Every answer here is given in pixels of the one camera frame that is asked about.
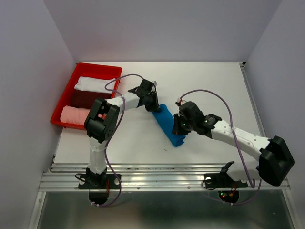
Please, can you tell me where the white rolled t shirt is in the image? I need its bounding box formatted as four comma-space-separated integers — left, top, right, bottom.
74, 76, 116, 94

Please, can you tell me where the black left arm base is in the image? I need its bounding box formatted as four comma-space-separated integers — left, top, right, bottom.
75, 173, 120, 190

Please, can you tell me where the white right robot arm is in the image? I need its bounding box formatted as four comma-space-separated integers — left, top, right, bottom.
172, 101, 295, 188

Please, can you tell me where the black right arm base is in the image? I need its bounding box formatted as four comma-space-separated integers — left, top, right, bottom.
201, 161, 248, 190

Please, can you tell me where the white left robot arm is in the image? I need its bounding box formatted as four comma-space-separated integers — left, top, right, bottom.
84, 79, 160, 188

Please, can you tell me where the aluminium frame rail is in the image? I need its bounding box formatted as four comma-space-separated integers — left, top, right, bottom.
38, 163, 292, 191

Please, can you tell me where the red plastic tray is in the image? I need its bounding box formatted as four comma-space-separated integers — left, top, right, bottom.
50, 62, 122, 130

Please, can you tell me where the pink rolled t shirt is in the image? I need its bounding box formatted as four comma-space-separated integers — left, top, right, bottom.
60, 106, 90, 126

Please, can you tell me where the maroon rolled t shirt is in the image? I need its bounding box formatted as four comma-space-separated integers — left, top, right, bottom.
70, 90, 112, 109

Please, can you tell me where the blue t shirt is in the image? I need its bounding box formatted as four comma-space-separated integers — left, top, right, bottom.
152, 104, 186, 147

